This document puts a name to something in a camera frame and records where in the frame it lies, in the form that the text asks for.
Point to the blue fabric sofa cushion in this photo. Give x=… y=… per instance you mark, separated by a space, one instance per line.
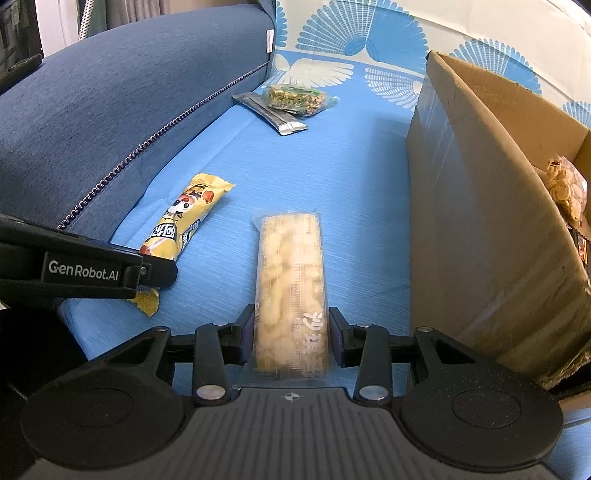
x=83 y=136

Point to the peanut snack bag red label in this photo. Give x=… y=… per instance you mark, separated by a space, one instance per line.
x=567 y=187

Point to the blue white patterned sofa cover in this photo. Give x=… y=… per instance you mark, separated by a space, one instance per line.
x=350 y=166

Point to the yellow cartoon snack bar wrapper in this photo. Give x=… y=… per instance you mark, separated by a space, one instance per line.
x=177 y=225

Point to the round puffed grain cake pack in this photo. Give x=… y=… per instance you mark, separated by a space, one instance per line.
x=298 y=100

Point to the grey silver stick packet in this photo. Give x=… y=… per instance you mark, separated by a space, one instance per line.
x=284 y=123

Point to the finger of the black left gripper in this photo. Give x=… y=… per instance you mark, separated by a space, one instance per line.
x=156 y=272

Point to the clear pale rice cracker pack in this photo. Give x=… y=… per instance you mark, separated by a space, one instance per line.
x=291 y=326

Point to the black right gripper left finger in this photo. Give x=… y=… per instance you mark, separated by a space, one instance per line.
x=142 y=368

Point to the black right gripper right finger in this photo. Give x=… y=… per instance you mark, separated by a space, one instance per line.
x=374 y=351

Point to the brown cardboard box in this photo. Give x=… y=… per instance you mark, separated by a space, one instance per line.
x=493 y=264

